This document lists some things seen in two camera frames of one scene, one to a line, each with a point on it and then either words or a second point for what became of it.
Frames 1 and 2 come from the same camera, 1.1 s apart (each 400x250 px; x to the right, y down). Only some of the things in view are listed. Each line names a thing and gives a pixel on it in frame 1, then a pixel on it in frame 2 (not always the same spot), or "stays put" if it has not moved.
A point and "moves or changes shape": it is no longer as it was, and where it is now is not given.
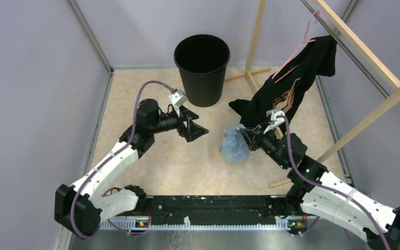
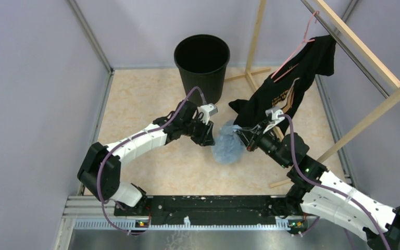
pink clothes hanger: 304,40 stays put
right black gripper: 254,135 stays put
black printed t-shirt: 288,89 stays put
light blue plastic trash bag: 235,147 moves or changes shape
